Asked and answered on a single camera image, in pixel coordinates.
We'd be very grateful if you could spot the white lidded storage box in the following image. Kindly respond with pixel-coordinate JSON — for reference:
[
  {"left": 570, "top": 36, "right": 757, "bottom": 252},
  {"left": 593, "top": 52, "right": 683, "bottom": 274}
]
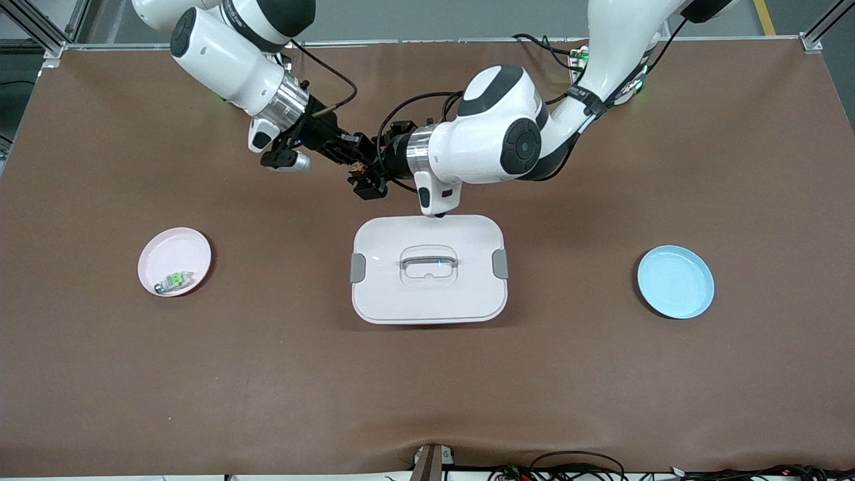
[{"left": 350, "top": 214, "right": 510, "bottom": 325}]

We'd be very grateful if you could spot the pink round plate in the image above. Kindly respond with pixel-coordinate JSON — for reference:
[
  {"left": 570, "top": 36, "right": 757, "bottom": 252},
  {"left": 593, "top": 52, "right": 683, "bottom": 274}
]
[{"left": 138, "top": 227, "right": 213, "bottom": 297}]

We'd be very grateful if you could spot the brown table mat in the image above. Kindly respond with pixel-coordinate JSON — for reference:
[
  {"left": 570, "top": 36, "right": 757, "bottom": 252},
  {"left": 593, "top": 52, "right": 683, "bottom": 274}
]
[{"left": 0, "top": 37, "right": 855, "bottom": 478}]

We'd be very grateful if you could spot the light blue round plate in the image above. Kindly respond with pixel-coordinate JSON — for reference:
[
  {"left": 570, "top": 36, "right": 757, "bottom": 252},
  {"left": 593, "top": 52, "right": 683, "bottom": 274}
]
[{"left": 637, "top": 245, "right": 715, "bottom": 320}]

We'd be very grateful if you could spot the grey box lid handle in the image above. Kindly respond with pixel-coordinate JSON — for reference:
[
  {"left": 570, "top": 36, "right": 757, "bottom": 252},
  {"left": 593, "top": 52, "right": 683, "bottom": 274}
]
[{"left": 399, "top": 254, "right": 459, "bottom": 271}]

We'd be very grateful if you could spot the black left arm base cable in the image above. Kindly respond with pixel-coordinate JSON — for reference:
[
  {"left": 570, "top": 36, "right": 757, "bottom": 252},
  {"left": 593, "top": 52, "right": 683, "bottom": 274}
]
[{"left": 512, "top": 32, "right": 582, "bottom": 71}]

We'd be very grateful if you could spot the green switch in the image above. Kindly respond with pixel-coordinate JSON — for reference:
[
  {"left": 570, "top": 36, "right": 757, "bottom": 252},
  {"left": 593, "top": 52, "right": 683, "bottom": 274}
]
[{"left": 154, "top": 270, "right": 196, "bottom": 295}]

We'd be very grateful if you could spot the metal table edge bracket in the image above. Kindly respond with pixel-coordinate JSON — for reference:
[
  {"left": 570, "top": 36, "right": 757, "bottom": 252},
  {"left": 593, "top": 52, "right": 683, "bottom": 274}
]
[{"left": 409, "top": 443, "right": 456, "bottom": 481}]

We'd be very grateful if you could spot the aluminium frame post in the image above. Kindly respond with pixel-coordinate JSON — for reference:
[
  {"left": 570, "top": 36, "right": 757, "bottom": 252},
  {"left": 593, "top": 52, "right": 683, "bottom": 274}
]
[
  {"left": 802, "top": 0, "right": 855, "bottom": 53},
  {"left": 0, "top": 0, "right": 91, "bottom": 57}
]

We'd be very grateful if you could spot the black looped cable bundle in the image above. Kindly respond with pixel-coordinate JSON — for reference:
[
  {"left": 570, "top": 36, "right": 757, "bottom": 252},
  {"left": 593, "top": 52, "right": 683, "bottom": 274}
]
[{"left": 486, "top": 450, "right": 629, "bottom": 481}]

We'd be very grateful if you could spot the black flat cable bundle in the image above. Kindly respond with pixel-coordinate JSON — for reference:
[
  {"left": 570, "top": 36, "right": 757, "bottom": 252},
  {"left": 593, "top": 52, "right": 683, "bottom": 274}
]
[{"left": 668, "top": 463, "right": 855, "bottom": 481}]

